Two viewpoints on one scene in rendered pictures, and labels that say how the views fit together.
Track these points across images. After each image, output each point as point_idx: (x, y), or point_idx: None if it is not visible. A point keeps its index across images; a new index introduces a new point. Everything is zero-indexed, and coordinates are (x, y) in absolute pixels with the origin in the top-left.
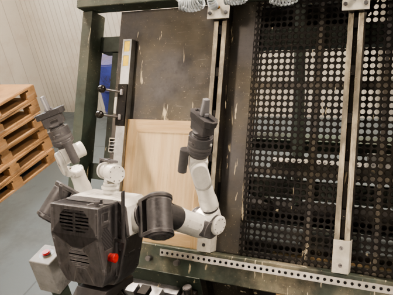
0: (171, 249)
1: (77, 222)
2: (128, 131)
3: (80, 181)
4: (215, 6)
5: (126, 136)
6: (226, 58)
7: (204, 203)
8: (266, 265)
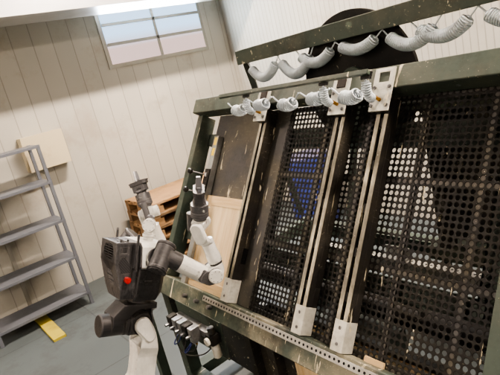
0: (209, 297)
1: (109, 251)
2: None
3: (155, 234)
4: (251, 111)
5: None
6: (263, 152)
7: (207, 257)
8: (257, 319)
